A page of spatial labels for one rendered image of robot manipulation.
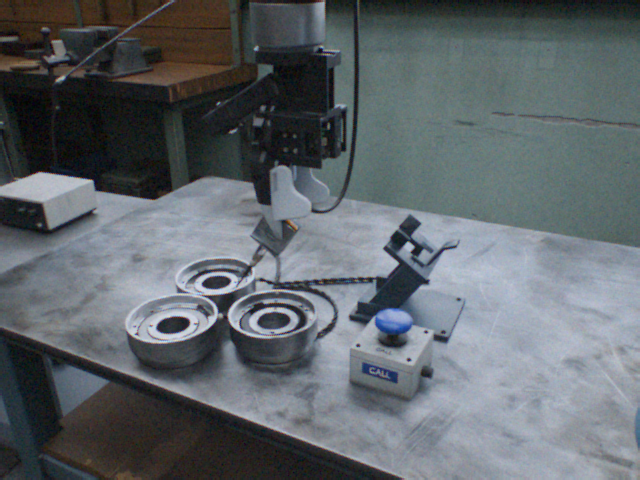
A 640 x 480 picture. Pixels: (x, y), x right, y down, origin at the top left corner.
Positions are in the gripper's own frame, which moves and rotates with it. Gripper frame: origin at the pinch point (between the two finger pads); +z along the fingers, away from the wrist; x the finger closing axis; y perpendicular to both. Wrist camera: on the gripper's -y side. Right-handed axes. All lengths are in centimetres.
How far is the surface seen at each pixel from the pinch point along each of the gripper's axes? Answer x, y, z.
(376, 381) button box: -8.8, 15.6, 12.0
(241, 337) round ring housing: -10.1, 0.1, 9.8
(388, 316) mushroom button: -5.8, 15.7, 5.7
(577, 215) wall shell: 155, 35, 53
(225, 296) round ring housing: -3.5, -6.2, 9.6
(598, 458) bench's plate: -9.6, 37.1, 13.2
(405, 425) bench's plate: -12.5, 20.0, 13.2
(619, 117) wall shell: 154, 41, 17
